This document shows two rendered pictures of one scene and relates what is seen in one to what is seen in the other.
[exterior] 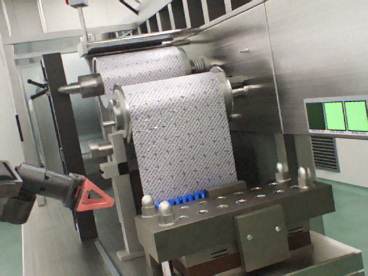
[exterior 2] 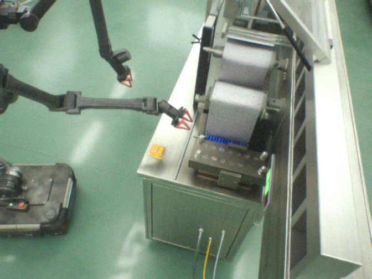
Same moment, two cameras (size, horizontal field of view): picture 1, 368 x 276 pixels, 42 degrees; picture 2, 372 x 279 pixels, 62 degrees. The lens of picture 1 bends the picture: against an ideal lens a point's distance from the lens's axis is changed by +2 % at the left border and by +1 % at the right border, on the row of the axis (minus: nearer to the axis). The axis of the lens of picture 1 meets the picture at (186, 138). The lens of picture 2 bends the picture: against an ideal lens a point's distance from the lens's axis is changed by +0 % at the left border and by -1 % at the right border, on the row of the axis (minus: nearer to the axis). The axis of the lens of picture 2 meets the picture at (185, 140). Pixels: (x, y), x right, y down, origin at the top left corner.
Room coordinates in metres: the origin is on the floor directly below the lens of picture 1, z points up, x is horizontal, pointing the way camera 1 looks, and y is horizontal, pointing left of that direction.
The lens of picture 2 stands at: (0.03, -0.32, 2.23)
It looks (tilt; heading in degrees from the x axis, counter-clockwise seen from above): 49 degrees down; 28
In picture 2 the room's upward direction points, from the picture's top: 7 degrees clockwise
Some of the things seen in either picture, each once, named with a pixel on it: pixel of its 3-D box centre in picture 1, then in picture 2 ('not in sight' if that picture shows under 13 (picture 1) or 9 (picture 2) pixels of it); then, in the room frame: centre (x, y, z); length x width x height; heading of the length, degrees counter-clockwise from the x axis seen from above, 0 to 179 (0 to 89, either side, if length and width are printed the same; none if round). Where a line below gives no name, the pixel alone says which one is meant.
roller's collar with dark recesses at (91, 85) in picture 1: (91, 85); (219, 51); (1.35, 0.24, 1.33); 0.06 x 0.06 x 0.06; 18
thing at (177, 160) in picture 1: (187, 161); (229, 127); (1.10, 0.01, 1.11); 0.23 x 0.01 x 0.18; 108
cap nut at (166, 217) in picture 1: (165, 212); (198, 153); (0.91, 0.07, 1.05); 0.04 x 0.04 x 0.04
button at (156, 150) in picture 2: not in sight; (156, 150); (0.90, 0.31, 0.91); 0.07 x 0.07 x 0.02; 18
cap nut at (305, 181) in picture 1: (304, 175); (263, 169); (1.01, -0.24, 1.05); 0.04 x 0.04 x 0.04
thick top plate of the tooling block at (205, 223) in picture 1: (233, 213); (230, 161); (1.00, -0.07, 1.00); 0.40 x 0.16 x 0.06; 108
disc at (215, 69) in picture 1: (219, 95); (263, 106); (1.20, -0.10, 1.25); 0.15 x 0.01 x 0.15; 18
